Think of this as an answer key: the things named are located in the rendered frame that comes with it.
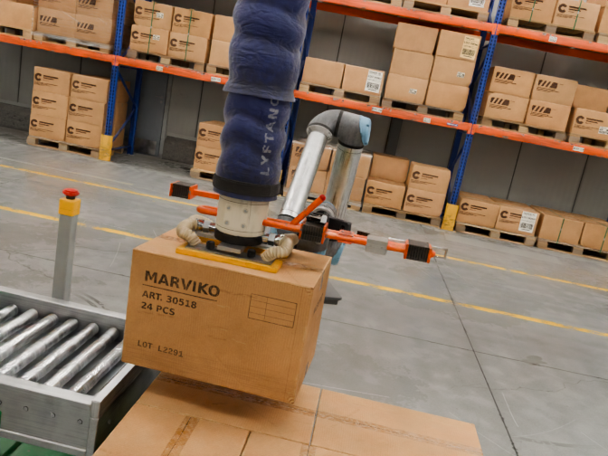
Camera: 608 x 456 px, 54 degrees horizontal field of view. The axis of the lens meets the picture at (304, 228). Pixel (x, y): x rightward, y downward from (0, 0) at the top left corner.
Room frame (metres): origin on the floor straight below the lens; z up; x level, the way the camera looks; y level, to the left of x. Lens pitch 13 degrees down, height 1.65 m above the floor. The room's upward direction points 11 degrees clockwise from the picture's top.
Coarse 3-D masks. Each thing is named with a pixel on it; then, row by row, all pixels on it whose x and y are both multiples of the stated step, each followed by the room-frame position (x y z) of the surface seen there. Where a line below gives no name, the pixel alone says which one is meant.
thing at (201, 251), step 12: (180, 252) 1.86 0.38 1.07; (192, 252) 1.86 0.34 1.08; (204, 252) 1.86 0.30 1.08; (216, 252) 1.87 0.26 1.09; (228, 252) 1.89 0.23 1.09; (252, 252) 1.88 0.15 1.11; (240, 264) 1.84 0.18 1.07; (252, 264) 1.84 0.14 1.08; (264, 264) 1.85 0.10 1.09; (276, 264) 1.87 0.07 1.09
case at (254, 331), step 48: (144, 288) 1.83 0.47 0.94; (192, 288) 1.81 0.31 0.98; (240, 288) 1.79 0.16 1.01; (288, 288) 1.77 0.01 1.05; (144, 336) 1.83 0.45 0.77; (192, 336) 1.81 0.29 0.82; (240, 336) 1.78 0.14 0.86; (288, 336) 1.76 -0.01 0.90; (240, 384) 1.78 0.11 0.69; (288, 384) 1.76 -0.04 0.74
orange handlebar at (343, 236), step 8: (200, 192) 2.26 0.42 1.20; (208, 192) 2.27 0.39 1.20; (200, 208) 1.98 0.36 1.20; (208, 208) 1.98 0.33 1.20; (216, 208) 2.02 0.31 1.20; (264, 224) 1.95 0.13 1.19; (272, 224) 1.95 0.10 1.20; (280, 224) 1.95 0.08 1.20; (288, 224) 1.95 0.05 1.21; (328, 232) 1.94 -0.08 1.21; (336, 232) 1.97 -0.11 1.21; (344, 232) 1.96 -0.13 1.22; (352, 232) 1.98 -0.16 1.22; (344, 240) 1.93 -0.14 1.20; (352, 240) 1.92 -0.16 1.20; (360, 240) 1.92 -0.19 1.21; (392, 248) 1.91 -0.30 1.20; (400, 248) 1.91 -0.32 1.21; (432, 256) 1.90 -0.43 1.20
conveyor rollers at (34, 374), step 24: (0, 312) 2.26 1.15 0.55; (24, 312) 2.30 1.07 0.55; (0, 336) 2.09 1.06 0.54; (24, 336) 2.11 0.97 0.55; (48, 336) 2.14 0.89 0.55; (0, 360) 1.94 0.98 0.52; (24, 360) 1.95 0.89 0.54; (48, 360) 1.96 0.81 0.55; (72, 360) 1.99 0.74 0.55; (48, 384) 1.80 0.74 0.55
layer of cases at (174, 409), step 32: (160, 384) 1.95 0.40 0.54; (192, 384) 1.99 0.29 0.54; (128, 416) 1.72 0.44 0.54; (160, 416) 1.75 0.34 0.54; (192, 416) 1.79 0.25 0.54; (224, 416) 1.82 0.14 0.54; (256, 416) 1.86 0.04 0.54; (288, 416) 1.90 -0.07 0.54; (320, 416) 1.94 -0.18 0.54; (352, 416) 1.98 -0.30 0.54; (384, 416) 2.02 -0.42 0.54; (416, 416) 2.07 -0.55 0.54; (128, 448) 1.56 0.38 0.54; (160, 448) 1.59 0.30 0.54; (192, 448) 1.61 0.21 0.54; (224, 448) 1.65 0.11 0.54; (256, 448) 1.68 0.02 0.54; (288, 448) 1.71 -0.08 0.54; (320, 448) 1.74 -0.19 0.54; (352, 448) 1.78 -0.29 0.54; (384, 448) 1.81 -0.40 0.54; (416, 448) 1.85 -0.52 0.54; (448, 448) 1.89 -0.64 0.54; (480, 448) 1.93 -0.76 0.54
